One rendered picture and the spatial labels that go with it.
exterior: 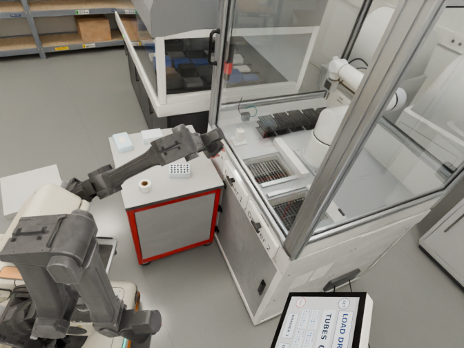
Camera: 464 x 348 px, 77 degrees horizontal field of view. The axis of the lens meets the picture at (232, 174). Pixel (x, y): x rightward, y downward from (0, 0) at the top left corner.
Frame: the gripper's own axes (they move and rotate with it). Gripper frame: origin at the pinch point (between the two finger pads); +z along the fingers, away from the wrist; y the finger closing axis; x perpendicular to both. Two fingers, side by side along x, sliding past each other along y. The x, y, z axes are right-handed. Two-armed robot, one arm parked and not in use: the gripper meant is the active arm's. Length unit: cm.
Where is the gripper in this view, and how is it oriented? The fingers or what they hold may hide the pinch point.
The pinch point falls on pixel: (221, 152)
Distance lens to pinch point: 149.0
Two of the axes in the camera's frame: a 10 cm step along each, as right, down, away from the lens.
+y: 7.3, -6.5, -2.1
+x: -5.1, -7.3, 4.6
